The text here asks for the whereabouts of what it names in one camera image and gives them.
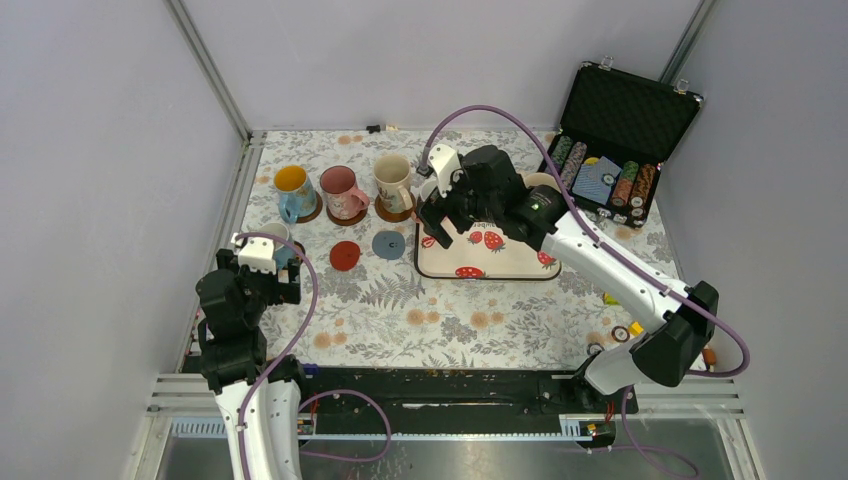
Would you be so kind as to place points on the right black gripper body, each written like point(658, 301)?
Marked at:
point(462, 206)

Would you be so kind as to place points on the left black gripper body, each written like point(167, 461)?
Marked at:
point(263, 288)

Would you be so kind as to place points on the blue floral mug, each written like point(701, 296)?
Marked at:
point(282, 253)

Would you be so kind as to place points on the cream mug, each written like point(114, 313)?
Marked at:
point(535, 179)
point(392, 174)

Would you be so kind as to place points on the cream mug front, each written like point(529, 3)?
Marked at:
point(392, 174)

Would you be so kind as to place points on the red apple coaster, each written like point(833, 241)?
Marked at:
point(344, 255)

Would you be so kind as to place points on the brown wooden coaster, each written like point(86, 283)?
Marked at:
point(391, 217)
point(346, 222)
point(310, 208)

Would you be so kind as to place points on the yellow inside blue mug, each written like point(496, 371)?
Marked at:
point(293, 185)

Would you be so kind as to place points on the grey blue coaster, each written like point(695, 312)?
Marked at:
point(389, 245)

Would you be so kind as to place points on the pink large mug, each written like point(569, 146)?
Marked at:
point(342, 193)

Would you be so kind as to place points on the pink small mug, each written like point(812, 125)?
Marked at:
point(425, 190)

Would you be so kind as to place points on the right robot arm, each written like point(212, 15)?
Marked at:
point(672, 314)

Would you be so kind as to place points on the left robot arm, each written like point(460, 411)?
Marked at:
point(256, 400)

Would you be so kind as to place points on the white strawberry tray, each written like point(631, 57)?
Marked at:
point(483, 253)

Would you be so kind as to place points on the blue card deck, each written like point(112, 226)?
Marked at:
point(595, 179)

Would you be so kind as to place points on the floral tablecloth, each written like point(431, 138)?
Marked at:
point(383, 313)

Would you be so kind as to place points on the black poker chip case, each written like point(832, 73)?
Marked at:
point(635, 122)

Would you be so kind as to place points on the small yellow cube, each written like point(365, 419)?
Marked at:
point(635, 329)

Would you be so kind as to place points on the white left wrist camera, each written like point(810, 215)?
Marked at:
point(255, 253)

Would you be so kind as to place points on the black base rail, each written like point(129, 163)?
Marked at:
point(360, 401)

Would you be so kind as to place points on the small ring chip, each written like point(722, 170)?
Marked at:
point(620, 334)

